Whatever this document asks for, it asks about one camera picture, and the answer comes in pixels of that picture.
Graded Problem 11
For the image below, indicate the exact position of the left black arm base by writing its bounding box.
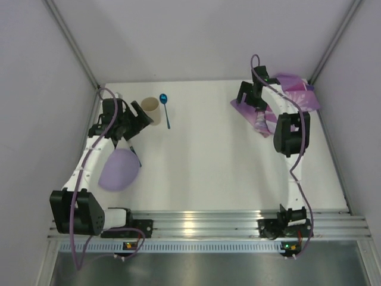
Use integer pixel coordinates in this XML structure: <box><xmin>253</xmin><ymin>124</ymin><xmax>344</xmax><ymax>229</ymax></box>
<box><xmin>101</xmin><ymin>219</ymin><xmax>154</xmax><ymax>238</ymax></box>

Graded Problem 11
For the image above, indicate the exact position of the blue handled fork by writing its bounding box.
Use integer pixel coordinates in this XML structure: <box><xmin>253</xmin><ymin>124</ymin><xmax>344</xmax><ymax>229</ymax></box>
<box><xmin>129</xmin><ymin>144</ymin><xmax>142</xmax><ymax>167</ymax></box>

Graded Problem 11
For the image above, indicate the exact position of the beige paper cup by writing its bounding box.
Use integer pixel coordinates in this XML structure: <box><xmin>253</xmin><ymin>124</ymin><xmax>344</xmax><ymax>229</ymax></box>
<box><xmin>140</xmin><ymin>97</ymin><xmax>161</xmax><ymax>126</ymax></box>

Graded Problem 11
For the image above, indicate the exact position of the aluminium mounting rail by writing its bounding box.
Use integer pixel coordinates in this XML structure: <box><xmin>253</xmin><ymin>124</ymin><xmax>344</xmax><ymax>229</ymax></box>
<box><xmin>47</xmin><ymin>208</ymin><xmax>371</xmax><ymax>240</ymax></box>

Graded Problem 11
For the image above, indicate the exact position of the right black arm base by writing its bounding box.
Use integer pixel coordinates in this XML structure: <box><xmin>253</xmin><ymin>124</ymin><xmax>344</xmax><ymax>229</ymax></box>
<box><xmin>258</xmin><ymin>204</ymin><xmax>311</xmax><ymax>240</ymax></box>

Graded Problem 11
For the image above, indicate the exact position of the purple Frozen placemat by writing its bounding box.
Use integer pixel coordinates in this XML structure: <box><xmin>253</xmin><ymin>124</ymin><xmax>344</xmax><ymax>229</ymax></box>
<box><xmin>230</xmin><ymin>73</ymin><xmax>320</xmax><ymax>138</ymax></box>

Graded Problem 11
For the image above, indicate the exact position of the lilac plastic plate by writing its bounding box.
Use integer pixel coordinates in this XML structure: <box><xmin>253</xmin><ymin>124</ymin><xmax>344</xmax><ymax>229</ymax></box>
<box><xmin>98</xmin><ymin>148</ymin><xmax>140</xmax><ymax>192</ymax></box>

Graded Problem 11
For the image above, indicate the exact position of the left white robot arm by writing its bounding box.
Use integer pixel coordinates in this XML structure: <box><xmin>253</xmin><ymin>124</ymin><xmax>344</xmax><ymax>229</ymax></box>
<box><xmin>49</xmin><ymin>98</ymin><xmax>152</xmax><ymax>238</ymax></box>

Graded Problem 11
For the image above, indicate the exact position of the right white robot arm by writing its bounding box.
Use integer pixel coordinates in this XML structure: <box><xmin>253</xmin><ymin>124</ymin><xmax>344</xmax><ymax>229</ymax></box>
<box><xmin>231</xmin><ymin>66</ymin><xmax>310</xmax><ymax>226</ymax></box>

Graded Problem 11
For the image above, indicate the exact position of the perforated cable duct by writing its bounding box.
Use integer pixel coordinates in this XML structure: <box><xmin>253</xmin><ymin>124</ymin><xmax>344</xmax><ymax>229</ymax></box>
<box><xmin>76</xmin><ymin>240</ymin><xmax>300</xmax><ymax>253</ymax></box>

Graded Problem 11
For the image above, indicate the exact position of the blue metal spoon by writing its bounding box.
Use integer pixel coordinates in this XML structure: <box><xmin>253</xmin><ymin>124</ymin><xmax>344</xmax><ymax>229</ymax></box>
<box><xmin>159</xmin><ymin>94</ymin><xmax>171</xmax><ymax>129</ymax></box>

